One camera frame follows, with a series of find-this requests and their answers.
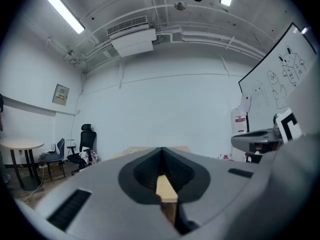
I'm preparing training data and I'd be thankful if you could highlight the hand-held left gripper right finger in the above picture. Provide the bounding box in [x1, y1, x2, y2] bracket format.
[161, 147, 266, 237]

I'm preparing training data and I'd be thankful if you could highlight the white paper with red dot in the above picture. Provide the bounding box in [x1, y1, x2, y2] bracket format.
[239, 91, 252, 113]

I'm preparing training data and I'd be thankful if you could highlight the whiteboard on black stand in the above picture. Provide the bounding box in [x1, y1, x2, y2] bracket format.
[238, 21, 318, 135]

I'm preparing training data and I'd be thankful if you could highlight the black office chair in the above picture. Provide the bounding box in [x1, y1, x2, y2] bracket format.
[66, 123, 98, 176]

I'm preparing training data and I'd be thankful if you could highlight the blue chair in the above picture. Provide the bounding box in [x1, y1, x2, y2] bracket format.
[46, 137, 67, 182]

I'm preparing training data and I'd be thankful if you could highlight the white ceiling air conditioner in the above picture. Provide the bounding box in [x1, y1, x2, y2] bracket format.
[106, 15, 158, 58]

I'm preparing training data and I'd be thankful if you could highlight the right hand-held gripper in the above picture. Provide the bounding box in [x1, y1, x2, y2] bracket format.
[231, 57, 320, 164]

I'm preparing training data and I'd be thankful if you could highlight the round ceiling smoke detector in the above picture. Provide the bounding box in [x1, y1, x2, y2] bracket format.
[174, 0, 188, 11]

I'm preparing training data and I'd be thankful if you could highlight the grey wall electrical panel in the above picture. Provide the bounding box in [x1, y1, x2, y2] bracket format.
[51, 83, 70, 107]

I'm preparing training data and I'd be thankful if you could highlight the white and red patterned cloth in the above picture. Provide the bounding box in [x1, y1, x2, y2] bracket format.
[78, 150, 99, 165]

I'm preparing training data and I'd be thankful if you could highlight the pack of red-capped water bottles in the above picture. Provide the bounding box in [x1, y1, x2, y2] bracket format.
[216, 153, 235, 162]

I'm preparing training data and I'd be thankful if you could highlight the white ceiling pipe bundle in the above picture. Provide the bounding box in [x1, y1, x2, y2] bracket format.
[154, 25, 266, 60]
[63, 37, 118, 68]

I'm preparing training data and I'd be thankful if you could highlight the white wall cable duct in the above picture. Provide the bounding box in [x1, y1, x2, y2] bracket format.
[0, 95, 76, 117]

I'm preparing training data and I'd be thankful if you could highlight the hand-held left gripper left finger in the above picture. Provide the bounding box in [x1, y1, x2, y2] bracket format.
[24, 147, 181, 240]

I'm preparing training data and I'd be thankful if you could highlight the round table with dark legs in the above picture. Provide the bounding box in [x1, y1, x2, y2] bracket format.
[0, 137, 45, 192]

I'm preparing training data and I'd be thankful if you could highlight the white floor cable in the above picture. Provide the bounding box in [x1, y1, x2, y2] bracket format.
[21, 165, 45, 203]

